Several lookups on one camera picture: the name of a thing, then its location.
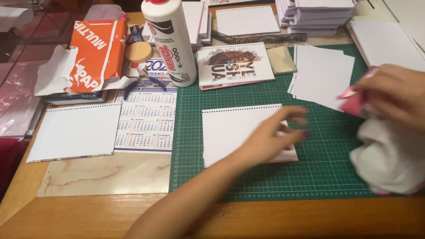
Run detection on fanned white punched sheets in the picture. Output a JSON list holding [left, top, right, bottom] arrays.
[[287, 44, 356, 112]]

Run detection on marble pattern sheet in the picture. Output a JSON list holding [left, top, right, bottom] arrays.
[[36, 153, 172, 198]]

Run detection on round tan sponge applicator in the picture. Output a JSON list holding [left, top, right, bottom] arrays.
[[125, 41, 154, 64]]

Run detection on white punched paper block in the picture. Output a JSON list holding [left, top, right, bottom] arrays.
[[215, 6, 281, 37]]

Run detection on green cutting mat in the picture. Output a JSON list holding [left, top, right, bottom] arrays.
[[169, 44, 425, 202]]

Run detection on large white punched paper stack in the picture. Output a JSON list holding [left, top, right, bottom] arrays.
[[345, 21, 425, 72]]

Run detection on printed wall calendar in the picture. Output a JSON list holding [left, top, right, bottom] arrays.
[[114, 58, 178, 154]]

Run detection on person's left hand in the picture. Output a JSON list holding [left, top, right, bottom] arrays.
[[238, 106, 312, 166]]

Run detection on blue handled pliers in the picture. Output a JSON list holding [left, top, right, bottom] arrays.
[[123, 64, 167, 101]]

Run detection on beige sponge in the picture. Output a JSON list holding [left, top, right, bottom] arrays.
[[266, 45, 298, 76]]

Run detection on pink plastic sheets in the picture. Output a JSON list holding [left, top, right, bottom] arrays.
[[0, 60, 45, 140]]

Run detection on person's right hand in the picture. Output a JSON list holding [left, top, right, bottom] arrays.
[[353, 64, 425, 131]]

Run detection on stack of white paper blocks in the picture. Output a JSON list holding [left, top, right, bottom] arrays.
[[276, 0, 356, 37]]

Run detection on orange paper ream wrapper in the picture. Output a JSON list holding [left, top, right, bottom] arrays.
[[34, 20, 137, 97]]

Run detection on white glue bottle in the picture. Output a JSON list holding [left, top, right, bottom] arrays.
[[141, 0, 198, 88]]

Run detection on printed notebook cover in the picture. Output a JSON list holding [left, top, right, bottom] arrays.
[[196, 42, 276, 91]]

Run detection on white and pink cloth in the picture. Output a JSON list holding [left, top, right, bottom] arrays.
[[337, 66, 425, 195]]

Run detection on pink plastic container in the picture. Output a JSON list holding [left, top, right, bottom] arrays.
[[84, 4, 127, 22]]

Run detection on black spiral binding coil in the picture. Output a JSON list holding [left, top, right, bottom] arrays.
[[211, 30, 308, 45]]

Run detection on white punched cover board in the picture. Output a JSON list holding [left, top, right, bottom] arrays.
[[201, 104, 299, 168]]

